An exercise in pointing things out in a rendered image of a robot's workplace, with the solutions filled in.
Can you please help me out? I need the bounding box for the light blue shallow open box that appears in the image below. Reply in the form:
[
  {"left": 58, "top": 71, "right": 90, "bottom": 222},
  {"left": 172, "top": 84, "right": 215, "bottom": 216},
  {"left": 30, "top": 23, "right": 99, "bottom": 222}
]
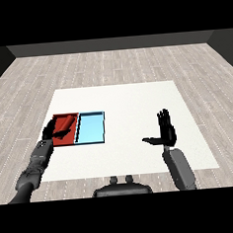
[{"left": 71, "top": 111, "right": 108, "bottom": 146}]

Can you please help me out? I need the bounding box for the small red can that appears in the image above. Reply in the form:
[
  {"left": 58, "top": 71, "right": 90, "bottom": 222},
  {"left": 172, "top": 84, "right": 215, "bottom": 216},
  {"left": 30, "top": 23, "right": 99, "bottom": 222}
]
[{"left": 56, "top": 114, "right": 79, "bottom": 133}]

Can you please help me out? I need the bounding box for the dark grey robot body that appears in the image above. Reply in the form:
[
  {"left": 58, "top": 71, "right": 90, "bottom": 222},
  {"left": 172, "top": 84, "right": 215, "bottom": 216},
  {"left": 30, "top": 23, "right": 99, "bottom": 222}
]
[{"left": 91, "top": 173, "right": 154, "bottom": 198}]

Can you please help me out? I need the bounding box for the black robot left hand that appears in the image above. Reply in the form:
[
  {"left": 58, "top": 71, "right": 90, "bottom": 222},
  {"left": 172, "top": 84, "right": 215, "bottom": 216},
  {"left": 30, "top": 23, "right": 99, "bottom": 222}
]
[{"left": 39, "top": 117, "right": 71, "bottom": 142}]

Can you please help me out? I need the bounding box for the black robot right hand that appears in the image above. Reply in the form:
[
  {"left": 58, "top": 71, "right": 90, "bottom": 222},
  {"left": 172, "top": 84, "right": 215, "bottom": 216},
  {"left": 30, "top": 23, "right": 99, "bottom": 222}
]
[{"left": 139, "top": 107, "right": 179, "bottom": 150}]

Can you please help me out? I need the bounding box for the red shallow open box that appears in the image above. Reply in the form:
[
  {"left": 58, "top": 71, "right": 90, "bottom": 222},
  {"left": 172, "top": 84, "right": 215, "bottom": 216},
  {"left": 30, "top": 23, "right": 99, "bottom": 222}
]
[{"left": 49, "top": 112, "right": 82, "bottom": 148}]

